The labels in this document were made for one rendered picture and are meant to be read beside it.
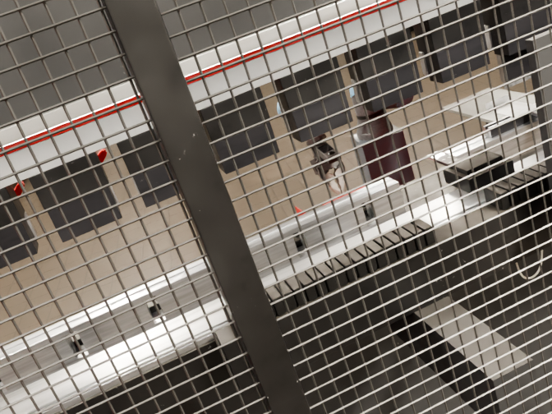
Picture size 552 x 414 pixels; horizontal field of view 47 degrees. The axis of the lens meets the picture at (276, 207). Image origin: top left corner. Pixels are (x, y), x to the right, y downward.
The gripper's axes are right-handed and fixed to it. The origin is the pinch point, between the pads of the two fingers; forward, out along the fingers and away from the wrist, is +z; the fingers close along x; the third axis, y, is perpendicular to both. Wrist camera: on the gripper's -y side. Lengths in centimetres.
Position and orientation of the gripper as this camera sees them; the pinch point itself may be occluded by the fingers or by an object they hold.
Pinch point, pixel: (341, 192)
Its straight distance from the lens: 213.7
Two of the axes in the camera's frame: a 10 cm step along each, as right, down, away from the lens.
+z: 4.0, 9.1, 0.4
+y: -2.2, 0.6, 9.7
